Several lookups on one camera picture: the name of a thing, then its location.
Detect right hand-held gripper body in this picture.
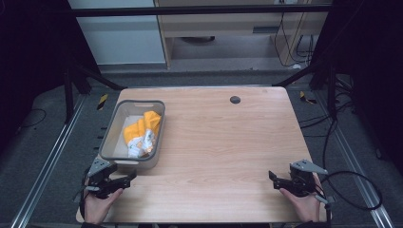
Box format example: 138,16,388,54
288,159,330,198

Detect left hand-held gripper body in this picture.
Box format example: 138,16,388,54
83,157,119,200

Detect grey plastic basket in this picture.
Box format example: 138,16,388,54
98,99,166,170

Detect yellow and white cloth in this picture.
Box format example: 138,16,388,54
122,109,163,159

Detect person's left hand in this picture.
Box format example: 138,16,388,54
83,187,125,226

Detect person's right hand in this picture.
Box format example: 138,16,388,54
278,174,323,223

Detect black and yellow tape strip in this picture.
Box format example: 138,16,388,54
96,93,109,111
298,90,317,105

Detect black metal stand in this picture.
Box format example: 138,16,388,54
62,55,127,125
271,58,339,122

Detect white cabinet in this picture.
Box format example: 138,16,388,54
67,0,166,67

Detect dark curtain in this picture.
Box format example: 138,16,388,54
312,0,403,177
0,0,101,156

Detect light wooden desk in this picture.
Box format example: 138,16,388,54
153,0,331,69

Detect black floor cables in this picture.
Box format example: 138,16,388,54
298,75,356,170

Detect metal floor rail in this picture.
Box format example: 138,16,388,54
313,91,396,228
9,94,87,228

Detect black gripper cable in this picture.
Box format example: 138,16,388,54
318,170,384,212

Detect thin black floor cable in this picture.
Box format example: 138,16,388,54
18,107,48,129

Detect black hanging cables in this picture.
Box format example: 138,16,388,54
273,11,316,68

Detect black horizontal frame bar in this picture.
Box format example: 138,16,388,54
67,4,333,18

